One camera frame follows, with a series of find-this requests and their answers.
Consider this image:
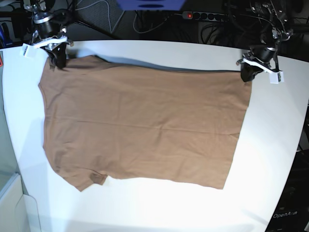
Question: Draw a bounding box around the blue overhead mount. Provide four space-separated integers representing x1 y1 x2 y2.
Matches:
117 0 185 11

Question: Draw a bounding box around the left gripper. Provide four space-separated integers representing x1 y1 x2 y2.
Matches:
236 52 281 82

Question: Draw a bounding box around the black tripod stand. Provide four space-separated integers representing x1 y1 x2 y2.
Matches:
0 0 121 45

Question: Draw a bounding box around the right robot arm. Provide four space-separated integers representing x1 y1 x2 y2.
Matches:
21 0 73 69

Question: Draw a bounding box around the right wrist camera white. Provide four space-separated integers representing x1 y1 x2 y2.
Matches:
21 43 36 58

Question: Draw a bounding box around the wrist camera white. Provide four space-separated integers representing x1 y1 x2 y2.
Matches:
21 43 36 58
269 71 284 84

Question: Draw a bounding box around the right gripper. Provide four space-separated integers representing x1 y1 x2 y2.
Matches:
31 35 74 68

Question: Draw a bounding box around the black OpenArm base box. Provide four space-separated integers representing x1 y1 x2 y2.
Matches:
266 135 309 232

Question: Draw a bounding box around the white bin at left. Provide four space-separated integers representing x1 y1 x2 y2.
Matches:
0 173 41 232

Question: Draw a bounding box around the brown T-shirt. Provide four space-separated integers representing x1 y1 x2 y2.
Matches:
38 56 252 191

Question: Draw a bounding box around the black power strip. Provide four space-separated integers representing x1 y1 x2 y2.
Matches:
181 11 228 22

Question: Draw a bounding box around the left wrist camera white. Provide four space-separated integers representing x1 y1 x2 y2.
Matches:
269 71 284 84

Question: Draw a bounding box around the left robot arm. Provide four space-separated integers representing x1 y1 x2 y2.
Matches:
226 0 293 84

